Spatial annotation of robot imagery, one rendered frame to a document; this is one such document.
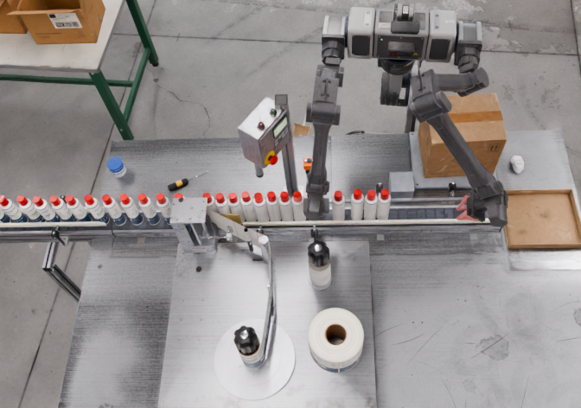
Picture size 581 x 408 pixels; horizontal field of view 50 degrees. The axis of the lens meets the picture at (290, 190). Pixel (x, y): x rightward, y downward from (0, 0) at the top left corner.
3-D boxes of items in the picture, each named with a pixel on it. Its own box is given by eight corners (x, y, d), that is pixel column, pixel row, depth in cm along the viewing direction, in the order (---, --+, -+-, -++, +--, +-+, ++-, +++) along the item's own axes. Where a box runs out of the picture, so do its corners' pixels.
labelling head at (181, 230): (183, 252, 260) (169, 224, 238) (187, 225, 266) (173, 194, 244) (216, 252, 259) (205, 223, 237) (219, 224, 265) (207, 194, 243)
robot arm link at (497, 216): (496, 178, 207) (473, 185, 213) (498, 208, 202) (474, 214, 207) (513, 193, 214) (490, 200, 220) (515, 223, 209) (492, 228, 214)
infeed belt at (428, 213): (114, 233, 272) (111, 229, 268) (118, 216, 276) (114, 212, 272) (500, 228, 260) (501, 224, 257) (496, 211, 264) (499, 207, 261)
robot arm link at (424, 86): (427, 64, 191) (400, 76, 198) (441, 105, 190) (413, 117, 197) (485, 66, 225) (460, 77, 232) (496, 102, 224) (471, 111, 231)
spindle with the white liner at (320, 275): (309, 290, 248) (305, 258, 222) (309, 269, 252) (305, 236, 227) (331, 290, 247) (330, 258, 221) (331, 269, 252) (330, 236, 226)
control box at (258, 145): (244, 157, 233) (236, 127, 217) (271, 127, 240) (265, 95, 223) (264, 170, 230) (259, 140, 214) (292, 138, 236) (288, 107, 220)
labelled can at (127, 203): (130, 226, 268) (116, 202, 251) (132, 215, 271) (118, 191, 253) (143, 226, 268) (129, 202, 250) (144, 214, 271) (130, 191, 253)
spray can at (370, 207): (363, 223, 261) (365, 199, 244) (363, 212, 264) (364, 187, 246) (376, 222, 261) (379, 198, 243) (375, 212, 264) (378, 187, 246)
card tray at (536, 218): (507, 248, 256) (510, 245, 253) (498, 194, 269) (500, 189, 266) (583, 247, 254) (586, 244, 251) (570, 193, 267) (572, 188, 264)
